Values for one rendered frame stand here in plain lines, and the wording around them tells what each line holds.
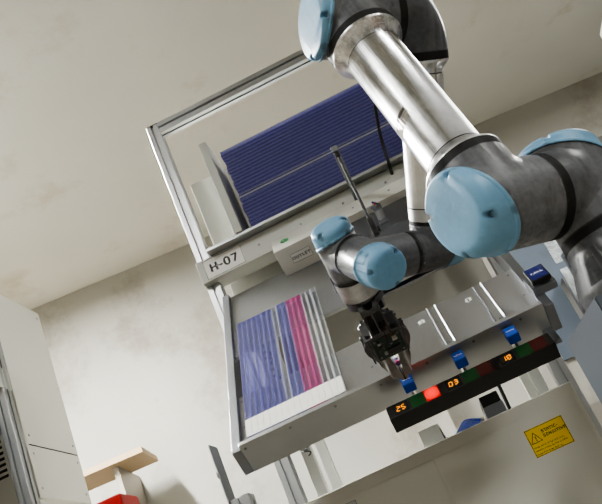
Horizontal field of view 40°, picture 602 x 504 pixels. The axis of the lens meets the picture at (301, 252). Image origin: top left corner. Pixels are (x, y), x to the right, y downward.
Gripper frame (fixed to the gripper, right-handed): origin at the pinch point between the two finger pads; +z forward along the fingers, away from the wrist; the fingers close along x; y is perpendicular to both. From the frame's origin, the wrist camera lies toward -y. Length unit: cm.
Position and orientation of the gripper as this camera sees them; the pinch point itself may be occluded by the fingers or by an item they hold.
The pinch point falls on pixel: (402, 371)
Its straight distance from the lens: 162.9
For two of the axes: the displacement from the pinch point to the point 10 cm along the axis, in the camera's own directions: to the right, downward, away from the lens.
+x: 9.0, -4.4, -0.8
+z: 4.3, 8.1, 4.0
